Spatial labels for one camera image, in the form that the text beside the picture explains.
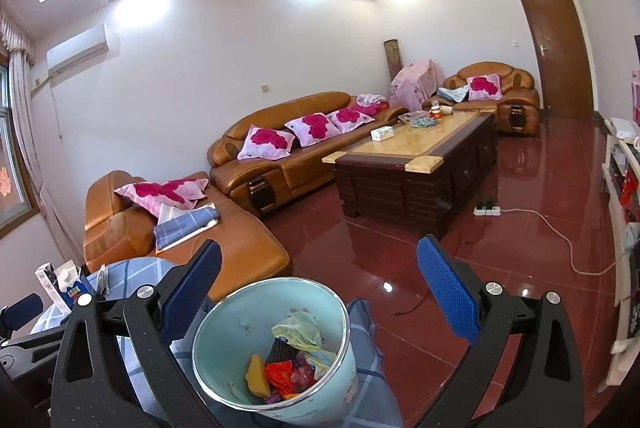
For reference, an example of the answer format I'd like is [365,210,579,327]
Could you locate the folded blue checked cloth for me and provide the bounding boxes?
[153,204,221,251]

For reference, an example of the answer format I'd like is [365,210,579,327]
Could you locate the translucent red plastic bag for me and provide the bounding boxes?
[295,368,321,391]

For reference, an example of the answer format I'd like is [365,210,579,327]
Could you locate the brown rolled mat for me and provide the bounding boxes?
[383,39,401,84]

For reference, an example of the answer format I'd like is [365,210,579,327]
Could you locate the brown leather armchair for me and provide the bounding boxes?
[422,61,541,136]

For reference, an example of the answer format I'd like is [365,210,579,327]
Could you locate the black white striped packet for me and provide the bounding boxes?
[264,337,301,365]

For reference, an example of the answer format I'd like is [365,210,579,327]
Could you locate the blue juice carton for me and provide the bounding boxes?
[59,260,93,309]

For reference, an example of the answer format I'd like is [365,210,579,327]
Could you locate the pink floral pillow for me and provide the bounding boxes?
[284,113,333,148]
[237,124,297,160]
[326,108,376,134]
[466,74,503,101]
[114,178,210,216]

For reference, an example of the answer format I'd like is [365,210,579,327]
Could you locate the white device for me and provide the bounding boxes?
[605,118,640,141]

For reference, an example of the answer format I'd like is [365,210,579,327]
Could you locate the white milk carton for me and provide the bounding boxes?
[35,262,71,314]

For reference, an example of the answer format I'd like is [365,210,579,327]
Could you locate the white air conditioner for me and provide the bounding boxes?
[46,23,109,75]

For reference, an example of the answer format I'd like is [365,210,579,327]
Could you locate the red ornament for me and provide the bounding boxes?
[620,170,640,209]

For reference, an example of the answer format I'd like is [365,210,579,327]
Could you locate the brown leather chaise sofa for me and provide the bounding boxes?
[82,170,293,304]

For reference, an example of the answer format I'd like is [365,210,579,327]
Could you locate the white folded cloth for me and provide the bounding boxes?
[157,203,186,224]

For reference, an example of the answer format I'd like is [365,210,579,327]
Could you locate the mustard yellow packet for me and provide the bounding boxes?
[245,354,271,396]

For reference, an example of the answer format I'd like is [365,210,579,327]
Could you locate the red orange plastic wrappers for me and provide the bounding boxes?
[264,360,301,398]

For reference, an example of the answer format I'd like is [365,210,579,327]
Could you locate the brown leather three-seat sofa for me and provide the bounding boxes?
[207,91,410,219]

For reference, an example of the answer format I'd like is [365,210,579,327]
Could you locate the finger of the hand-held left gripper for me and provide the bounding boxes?
[0,293,45,336]
[0,323,67,384]

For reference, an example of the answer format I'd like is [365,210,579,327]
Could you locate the white cabinet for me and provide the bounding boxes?
[597,120,640,391]

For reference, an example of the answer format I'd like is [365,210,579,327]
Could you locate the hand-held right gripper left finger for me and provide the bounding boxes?
[50,239,223,428]

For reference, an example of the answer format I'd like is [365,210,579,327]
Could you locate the pink cloth cover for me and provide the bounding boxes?
[390,59,441,111]

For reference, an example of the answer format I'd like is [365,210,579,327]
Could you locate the pink floral blanket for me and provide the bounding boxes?
[356,93,391,114]

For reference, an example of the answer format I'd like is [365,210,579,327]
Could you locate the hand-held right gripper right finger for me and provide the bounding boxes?
[412,234,586,428]

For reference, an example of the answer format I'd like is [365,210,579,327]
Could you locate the dark wooden coffee table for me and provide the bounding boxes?
[321,110,500,239]

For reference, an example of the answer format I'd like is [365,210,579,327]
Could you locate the yellow green plastic bag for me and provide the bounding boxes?
[271,312,337,366]

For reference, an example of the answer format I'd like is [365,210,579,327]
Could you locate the pink curtain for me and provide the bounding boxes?
[0,5,86,269]

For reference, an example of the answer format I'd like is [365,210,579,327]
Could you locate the white power cable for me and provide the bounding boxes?
[500,208,626,276]

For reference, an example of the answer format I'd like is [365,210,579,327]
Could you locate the window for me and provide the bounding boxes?
[0,53,38,236]

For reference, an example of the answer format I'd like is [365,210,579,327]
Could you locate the brown wooden door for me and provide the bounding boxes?
[511,0,596,121]

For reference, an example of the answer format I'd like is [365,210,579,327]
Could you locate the blue checked tablecloth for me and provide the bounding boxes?
[30,258,386,428]

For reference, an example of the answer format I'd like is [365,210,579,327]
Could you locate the light blue cartoon bin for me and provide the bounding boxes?
[192,277,358,420]

